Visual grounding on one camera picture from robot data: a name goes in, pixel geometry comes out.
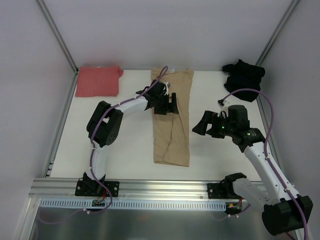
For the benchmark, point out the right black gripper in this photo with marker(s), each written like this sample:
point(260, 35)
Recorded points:
point(210, 125)

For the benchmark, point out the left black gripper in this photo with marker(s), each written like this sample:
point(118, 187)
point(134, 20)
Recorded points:
point(169, 104)

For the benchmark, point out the beige t shirt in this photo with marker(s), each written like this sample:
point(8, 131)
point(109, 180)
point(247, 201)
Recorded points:
point(171, 131)

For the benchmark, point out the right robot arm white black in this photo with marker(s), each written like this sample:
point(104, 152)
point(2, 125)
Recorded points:
point(282, 207)

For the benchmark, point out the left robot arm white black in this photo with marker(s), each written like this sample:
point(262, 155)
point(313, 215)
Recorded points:
point(104, 125)

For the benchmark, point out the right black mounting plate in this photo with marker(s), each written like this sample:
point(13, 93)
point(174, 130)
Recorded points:
point(216, 191)

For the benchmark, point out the black mounting plate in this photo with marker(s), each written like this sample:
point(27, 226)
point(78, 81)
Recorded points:
point(216, 191)
point(111, 188)

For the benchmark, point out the black t shirt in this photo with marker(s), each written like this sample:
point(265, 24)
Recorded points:
point(243, 76)

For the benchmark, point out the folded pink t shirt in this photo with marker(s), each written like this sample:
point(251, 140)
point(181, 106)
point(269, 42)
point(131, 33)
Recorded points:
point(98, 81)

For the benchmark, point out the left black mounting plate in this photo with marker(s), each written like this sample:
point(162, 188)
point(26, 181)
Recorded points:
point(111, 188)

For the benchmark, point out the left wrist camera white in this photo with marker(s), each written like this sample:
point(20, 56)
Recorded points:
point(166, 87)

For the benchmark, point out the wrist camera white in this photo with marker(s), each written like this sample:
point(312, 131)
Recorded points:
point(224, 108)
point(166, 87)

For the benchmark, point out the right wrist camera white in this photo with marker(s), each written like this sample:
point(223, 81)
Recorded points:
point(224, 108)

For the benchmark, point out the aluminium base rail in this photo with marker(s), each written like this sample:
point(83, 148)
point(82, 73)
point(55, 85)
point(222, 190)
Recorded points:
point(167, 189)

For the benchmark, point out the right aluminium frame post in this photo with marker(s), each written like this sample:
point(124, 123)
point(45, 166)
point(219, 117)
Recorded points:
point(277, 31)

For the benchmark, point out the aluminium frame post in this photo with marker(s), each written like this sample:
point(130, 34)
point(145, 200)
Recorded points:
point(56, 33)
point(277, 31)

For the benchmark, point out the white slotted cable duct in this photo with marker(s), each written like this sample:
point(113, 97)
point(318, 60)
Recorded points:
point(129, 204)

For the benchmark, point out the left aluminium frame post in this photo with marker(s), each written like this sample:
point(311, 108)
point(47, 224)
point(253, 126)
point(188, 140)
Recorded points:
point(56, 33)

